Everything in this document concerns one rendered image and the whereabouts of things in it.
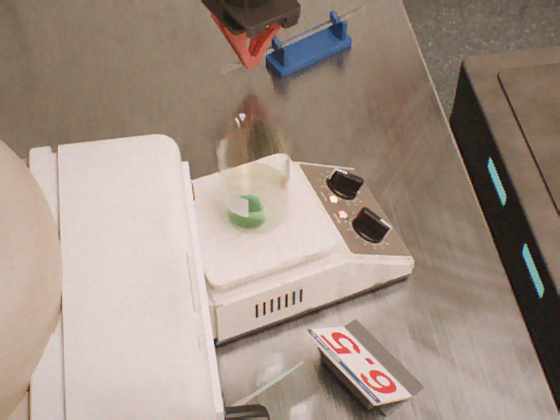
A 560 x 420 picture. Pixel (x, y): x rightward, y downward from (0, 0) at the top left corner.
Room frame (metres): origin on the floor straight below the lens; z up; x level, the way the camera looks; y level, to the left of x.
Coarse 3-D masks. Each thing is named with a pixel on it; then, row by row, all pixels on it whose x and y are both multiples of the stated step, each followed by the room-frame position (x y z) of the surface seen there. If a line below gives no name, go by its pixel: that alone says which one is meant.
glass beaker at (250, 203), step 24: (240, 120) 0.60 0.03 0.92; (264, 120) 0.60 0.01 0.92; (216, 144) 0.57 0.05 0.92; (240, 144) 0.59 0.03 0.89; (264, 144) 0.59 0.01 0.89; (288, 144) 0.57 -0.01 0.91; (288, 168) 0.56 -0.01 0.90; (240, 192) 0.54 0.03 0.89; (264, 192) 0.54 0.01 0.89; (288, 192) 0.56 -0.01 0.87; (240, 216) 0.54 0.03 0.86; (264, 216) 0.54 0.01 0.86
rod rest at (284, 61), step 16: (336, 16) 0.90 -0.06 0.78; (320, 32) 0.90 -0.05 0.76; (336, 32) 0.89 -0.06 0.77; (288, 48) 0.84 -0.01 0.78; (304, 48) 0.87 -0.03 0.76; (320, 48) 0.87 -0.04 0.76; (336, 48) 0.87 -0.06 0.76; (272, 64) 0.84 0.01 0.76; (288, 64) 0.84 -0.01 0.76; (304, 64) 0.85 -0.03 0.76
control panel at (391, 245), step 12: (300, 168) 0.64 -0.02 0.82; (312, 168) 0.64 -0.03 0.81; (324, 168) 0.65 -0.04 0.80; (312, 180) 0.62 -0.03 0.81; (324, 180) 0.63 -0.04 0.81; (324, 192) 0.61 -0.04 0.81; (360, 192) 0.63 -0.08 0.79; (324, 204) 0.59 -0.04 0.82; (336, 204) 0.60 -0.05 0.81; (348, 204) 0.60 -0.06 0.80; (360, 204) 0.61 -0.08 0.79; (372, 204) 0.62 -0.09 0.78; (336, 216) 0.58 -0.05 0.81; (348, 216) 0.59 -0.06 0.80; (384, 216) 0.61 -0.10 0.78; (348, 228) 0.57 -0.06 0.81; (348, 240) 0.55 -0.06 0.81; (360, 240) 0.56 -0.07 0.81; (384, 240) 0.57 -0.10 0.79; (396, 240) 0.58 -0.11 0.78; (360, 252) 0.54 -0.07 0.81; (372, 252) 0.55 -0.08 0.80; (384, 252) 0.55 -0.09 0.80; (396, 252) 0.56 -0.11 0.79; (408, 252) 0.56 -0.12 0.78
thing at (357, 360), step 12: (324, 336) 0.47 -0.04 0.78; (336, 336) 0.48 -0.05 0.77; (348, 336) 0.49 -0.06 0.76; (336, 348) 0.46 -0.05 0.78; (348, 348) 0.47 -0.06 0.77; (360, 348) 0.47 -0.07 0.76; (348, 360) 0.45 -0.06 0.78; (360, 360) 0.45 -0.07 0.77; (372, 360) 0.46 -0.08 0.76; (360, 372) 0.44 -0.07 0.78; (372, 372) 0.44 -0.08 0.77; (384, 372) 0.45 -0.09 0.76; (372, 384) 0.43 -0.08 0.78; (384, 384) 0.43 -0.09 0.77; (396, 384) 0.44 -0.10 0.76; (384, 396) 0.41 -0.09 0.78
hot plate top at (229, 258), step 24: (216, 192) 0.59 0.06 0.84; (216, 216) 0.56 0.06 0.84; (288, 216) 0.56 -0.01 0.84; (312, 216) 0.56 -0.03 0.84; (216, 240) 0.53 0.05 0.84; (240, 240) 0.53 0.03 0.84; (264, 240) 0.53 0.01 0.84; (288, 240) 0.53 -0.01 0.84; (312, 240) 0.53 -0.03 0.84; (336, 240) 0.53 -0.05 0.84; (216, 264) 0.51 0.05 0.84; (240, 264) 0.51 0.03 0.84; (264, 264) 0.51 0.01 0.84; (288, 264) 0.51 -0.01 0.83; (216, 288) 0.48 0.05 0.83
